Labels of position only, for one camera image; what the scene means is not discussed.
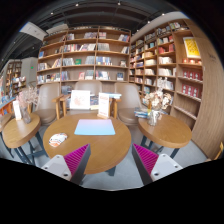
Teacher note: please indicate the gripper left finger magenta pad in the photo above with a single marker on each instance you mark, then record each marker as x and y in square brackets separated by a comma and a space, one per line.
[70, 167]

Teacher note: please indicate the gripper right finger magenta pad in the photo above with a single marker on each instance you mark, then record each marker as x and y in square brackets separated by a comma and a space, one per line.
[152, 166]

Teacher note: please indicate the round wooden centre table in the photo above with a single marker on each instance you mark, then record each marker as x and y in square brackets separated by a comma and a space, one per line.
[106, 151]

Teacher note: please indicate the round wooden table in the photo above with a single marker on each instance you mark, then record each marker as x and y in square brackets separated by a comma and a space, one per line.
[168, 132]
[106, 151]
[16, 133]

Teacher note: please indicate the round wooden right table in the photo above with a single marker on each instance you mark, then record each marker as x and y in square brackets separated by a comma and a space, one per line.
[168, 132]

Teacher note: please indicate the stack of books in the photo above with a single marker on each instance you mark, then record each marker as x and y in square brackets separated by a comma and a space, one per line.
[141, 112]

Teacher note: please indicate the beige left armchair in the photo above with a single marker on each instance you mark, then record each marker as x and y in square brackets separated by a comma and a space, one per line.
[48, 103]

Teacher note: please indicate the beige armchair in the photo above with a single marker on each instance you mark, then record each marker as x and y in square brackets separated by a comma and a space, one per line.
[48, 103]
[95, 87]
[130, 100]

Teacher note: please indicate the glass vase white flowers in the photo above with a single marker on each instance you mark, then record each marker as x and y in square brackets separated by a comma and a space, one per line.
[156, 101]

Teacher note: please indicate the round wooden left table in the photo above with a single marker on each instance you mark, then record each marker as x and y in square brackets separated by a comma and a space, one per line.
[16, 133]

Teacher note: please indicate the white standing display book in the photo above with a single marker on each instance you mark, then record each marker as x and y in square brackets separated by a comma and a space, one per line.
[80, 99]

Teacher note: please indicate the white red sign card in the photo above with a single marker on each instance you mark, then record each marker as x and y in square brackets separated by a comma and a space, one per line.
[103, 109]

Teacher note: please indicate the beige right armchair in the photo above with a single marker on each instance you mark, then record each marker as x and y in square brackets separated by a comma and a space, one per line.
[130, 100]

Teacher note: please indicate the white card on left table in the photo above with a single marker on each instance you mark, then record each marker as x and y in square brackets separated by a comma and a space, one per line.
[17, 111]

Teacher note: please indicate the glass vase pink flowers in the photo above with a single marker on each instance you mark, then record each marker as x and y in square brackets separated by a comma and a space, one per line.
[26, 97]

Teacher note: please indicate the beige middle armchair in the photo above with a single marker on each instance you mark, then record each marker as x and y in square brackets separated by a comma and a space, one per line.
[95, 87]

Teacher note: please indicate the distant left bookshelf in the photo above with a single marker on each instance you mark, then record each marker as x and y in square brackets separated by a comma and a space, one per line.
[15, 82]

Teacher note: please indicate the wooden right side bookshelf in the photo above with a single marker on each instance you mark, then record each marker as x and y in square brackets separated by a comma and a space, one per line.
[159, 57]

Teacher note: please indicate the large wooden back bookshelf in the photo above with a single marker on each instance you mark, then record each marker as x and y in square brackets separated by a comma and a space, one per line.
[85, 53]

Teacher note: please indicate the yellow framed poster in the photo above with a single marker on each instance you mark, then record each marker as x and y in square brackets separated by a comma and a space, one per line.
[191, 48]

